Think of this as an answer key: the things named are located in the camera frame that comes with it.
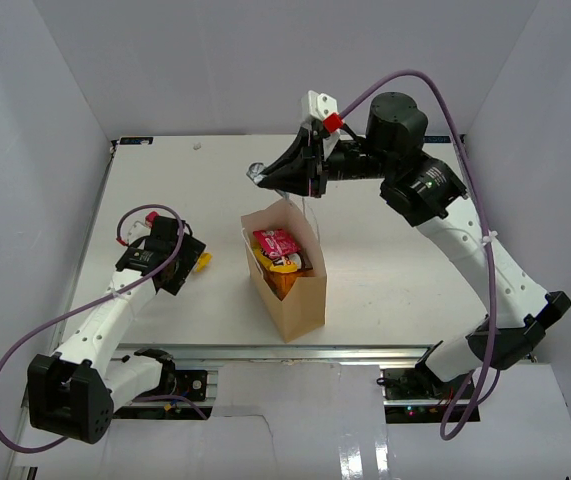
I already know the aluminium front rail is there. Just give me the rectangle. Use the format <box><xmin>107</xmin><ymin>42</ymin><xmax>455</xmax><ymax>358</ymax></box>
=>
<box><xmin>114</xmin><ymin>344</ymin><xmax>441</xmax><ymax>363</ymax></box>

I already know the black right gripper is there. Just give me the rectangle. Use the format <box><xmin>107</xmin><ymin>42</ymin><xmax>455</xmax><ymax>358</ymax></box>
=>
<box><xmin>258</xmin><ymin>125</ymin><xmax>396</xmax><ymax>198</ymax></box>

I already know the blue label left corner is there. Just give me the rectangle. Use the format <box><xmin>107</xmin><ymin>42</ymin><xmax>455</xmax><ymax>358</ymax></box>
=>
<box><xmin>118</xmin><ymin>136</ymin><xmax>154</xmax><ymax>146</ymax></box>

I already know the yellow M&M's packet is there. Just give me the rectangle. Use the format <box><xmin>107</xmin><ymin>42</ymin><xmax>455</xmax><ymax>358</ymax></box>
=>
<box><xmin>252</xmin><ymin>245</ymin><xmax>299</xmax><ymax>274</ymax></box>

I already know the orange yellow snack multipack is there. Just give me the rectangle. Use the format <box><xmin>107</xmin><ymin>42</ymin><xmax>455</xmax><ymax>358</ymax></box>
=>
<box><xmin>263</xmin><ymin>270</ymin><xmax>313</xmax><ymax>300</ymax></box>

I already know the small yellow snack packet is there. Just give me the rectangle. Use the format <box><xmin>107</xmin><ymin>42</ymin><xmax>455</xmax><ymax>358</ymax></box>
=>
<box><xmin>195</xmin><ymin>252</ymin><xmax>213</xmax><ymax>272</ymax></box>

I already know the magenta small snack packet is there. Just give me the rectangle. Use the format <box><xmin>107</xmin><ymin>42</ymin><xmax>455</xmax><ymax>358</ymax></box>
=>
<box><xmin>145</xmin><ymin>211</ymin><xmax>158</xmax><ymax>223</ymax></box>

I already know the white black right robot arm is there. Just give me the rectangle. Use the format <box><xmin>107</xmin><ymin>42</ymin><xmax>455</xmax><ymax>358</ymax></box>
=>
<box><xmin>247</xmin><ymin>91</ymin><xmax>571</xmax><ymax>399</ymax></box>

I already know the small blue silver packet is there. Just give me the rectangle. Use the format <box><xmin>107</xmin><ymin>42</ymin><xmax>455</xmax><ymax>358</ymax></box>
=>
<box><xmin>246</xmin><ymin>162</ymin><xmax>265</xmax><ymax>184</ymax></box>

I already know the dark brown M&M's packet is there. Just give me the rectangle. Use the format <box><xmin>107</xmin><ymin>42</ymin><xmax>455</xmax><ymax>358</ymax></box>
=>
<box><xmin>282</xmin><ymin>252</ymin><xmax>312</xmax><ymax>271</ymax></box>

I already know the pink candy packet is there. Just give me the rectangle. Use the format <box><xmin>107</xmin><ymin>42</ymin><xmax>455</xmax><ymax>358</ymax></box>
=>
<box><xmin>252</xmin><ymin>229</ymin><xmax>301</xmax><ymax>259</ymax></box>

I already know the brown paper bag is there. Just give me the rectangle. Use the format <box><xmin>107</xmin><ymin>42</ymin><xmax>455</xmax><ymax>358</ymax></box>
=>
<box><xmin>241</xmin><ymin>199</ymin><xmax>327</xmax><ymax>343</ymax></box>

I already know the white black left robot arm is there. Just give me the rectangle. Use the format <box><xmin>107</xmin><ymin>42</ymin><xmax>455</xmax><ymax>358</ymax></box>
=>
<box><xmin>27</xmin><ymin>216</ymin><xmax>205</xmax><ymax>444</ymax></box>

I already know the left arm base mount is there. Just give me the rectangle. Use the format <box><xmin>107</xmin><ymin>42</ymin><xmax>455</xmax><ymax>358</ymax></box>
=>
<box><xmin>170</xmin><ymin>369</ymin><xmax>208</xmax><ymax>402</ymax></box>

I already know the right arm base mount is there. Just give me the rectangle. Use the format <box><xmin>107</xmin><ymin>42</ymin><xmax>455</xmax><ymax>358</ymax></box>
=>
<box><xmin>376</xmin><ymin>368</ymin><xmax>465</xmax><ymax>425</ymax></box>

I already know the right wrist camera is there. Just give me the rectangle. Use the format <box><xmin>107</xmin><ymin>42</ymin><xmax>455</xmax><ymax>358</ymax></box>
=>
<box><xmin>300</xmin><ymin>90</ymin><xmax>343</xmax><ymax>134</ymax></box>

